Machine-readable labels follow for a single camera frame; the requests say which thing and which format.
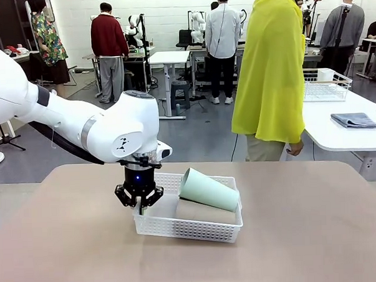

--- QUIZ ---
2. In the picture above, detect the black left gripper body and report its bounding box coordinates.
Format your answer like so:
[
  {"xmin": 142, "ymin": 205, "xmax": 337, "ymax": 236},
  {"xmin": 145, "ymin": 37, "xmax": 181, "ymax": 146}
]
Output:
[{"xmin": 122, "ymin": 163, "xmax": 158, "ymax": 201}]

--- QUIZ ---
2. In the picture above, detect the white perforated plastic basket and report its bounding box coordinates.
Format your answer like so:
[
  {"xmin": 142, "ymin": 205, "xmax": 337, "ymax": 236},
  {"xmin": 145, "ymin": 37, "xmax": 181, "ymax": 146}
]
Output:
[{"xmin": 130, "ymin": 168, "xmax": 245, "ymax": 248}]

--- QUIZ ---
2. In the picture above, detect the light green paper cup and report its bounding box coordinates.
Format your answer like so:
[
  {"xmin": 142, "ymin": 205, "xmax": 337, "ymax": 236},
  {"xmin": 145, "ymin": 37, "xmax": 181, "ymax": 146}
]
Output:
[{"xmin": 176, "ymin": 165, "xmax": 241, "ymax": 215}]

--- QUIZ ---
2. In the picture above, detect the person right hand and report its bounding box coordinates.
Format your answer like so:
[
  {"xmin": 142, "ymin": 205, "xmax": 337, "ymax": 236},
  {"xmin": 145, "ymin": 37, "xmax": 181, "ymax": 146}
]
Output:
[{"xmin": 286, "ymin": 140, "xmax": 306, "ymax": 157}]

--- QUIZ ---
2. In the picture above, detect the grey plastic stool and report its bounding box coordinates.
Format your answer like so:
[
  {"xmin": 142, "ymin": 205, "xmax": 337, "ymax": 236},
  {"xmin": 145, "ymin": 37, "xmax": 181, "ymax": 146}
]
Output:
[{"xmin": 169, "ymin": 80, "xmax": 191, "ymax": 110}]

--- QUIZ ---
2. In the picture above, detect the grey workbench desk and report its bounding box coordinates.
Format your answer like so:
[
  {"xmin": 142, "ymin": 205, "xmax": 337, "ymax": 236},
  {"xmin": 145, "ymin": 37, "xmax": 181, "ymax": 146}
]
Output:
[{"xmin": 81, "ymin": 46, "xmax": 158, "ymax": 99}]

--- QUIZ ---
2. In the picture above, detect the white standing desk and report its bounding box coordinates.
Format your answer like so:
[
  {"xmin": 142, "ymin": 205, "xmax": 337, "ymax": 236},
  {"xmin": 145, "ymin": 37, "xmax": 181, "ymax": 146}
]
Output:
[{"xmin": 148, "ymin": 49, "xmax": 194, "ymax": 121}]

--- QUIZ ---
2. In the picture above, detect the black tripod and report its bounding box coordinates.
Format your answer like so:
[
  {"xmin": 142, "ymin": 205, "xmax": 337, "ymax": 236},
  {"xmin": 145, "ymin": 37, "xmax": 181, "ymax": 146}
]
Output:
[{"xmin": 0, "ymin": 122, "xmax": 27, "ymax": 153}]

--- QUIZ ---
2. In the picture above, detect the person in red sweater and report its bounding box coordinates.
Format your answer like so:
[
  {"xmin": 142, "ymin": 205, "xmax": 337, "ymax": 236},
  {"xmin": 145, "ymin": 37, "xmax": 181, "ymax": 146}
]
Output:
[{"xmin": 89, "ymin": 1, "xmax": 133, "ymax": 105}]

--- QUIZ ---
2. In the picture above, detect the black office chair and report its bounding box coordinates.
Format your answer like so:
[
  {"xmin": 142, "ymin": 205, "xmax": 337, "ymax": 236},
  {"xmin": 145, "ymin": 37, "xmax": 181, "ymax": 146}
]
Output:
[{"xmin": 175, "ymin": 29, "xmax": 194, "ymax": 51}]

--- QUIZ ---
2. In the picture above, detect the white humanoid robot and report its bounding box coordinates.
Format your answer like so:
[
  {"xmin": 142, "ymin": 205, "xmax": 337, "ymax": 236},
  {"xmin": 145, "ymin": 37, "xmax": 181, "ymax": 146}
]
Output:
[
  {"xmin": 190, "ymin": 11, "xmax": 208, "ymax": 44},
  {"xmin": 123, "ymin": 14, "xmax": 146, "ymax": 47}
]

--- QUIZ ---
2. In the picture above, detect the person in floral shirt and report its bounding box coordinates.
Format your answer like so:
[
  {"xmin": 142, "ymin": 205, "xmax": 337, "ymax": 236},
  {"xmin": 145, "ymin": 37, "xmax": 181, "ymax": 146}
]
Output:
[{"xmin": 25, "ymin": 0, "xmax": 72, "ymax": 100}]

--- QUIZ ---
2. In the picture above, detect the person in yellow shirt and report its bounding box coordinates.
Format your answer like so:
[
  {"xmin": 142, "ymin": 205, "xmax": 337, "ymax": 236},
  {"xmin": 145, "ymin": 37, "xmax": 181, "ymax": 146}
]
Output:
[{"xmin": 226, "ymin": 0, "xmax": 321, "ymax": 163}]

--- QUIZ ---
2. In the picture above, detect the person in white shirt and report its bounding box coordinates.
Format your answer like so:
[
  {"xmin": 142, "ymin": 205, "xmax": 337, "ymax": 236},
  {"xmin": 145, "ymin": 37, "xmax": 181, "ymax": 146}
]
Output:
[{"xmin": 203, "ymin": 0, "xmax": 246, "ymax": 106}]

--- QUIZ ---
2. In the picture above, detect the large white table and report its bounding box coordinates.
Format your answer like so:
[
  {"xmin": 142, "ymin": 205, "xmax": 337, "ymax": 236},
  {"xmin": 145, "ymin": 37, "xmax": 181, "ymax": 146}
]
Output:
[{"xmin": 275, "ymin": 66, "xmax": 376, "ymax": 185}]

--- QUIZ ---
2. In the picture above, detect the white box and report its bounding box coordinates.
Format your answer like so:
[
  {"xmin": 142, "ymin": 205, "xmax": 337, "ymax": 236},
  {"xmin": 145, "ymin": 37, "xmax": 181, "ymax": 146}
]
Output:
[{"xmin": 317, "ymin": 67, "xmax": 335, "ymax": 83}]

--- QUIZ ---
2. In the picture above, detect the folded grey towel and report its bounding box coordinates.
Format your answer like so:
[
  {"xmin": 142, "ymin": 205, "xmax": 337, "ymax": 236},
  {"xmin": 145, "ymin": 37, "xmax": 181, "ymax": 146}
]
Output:
[{"xmin": 330, "ymin": 111, "xmax": 376, "ymax": 131}]

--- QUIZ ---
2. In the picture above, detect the person in grey sweater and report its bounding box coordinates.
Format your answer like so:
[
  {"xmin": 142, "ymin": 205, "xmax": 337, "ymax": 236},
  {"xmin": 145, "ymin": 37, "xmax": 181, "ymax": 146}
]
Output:
[{"xmin": 317, "ymin": 0, "xmax": 369, "ymax": 77}]

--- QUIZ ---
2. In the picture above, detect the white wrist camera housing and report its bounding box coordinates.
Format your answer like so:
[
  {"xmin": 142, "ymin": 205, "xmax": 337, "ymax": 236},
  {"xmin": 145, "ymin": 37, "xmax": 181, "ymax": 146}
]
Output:
[{"xmin": 155, "ymin": 141, "xmax": 174, "ymax": 160}]

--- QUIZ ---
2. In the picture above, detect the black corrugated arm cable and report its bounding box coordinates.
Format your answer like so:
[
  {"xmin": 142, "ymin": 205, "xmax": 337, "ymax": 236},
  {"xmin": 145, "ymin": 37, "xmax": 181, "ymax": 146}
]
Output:
[{"xmin": 27, "ymin": 118, "xmax": 105, "ymax": 169}]

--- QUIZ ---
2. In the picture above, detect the white wire basket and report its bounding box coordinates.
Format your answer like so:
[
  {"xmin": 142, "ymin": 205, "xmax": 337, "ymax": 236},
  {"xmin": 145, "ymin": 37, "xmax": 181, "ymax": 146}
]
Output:
[{"xmin": 302, "ymin": 66, "xmax": 354, "ymax": 104}]

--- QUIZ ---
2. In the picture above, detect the black camera tripod pole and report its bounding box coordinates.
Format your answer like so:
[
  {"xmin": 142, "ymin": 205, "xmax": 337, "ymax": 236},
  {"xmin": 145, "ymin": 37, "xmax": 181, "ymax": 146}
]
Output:
[{"xmin": 333, "ymin": 4, "xmax": 353, "ymax": 48}]

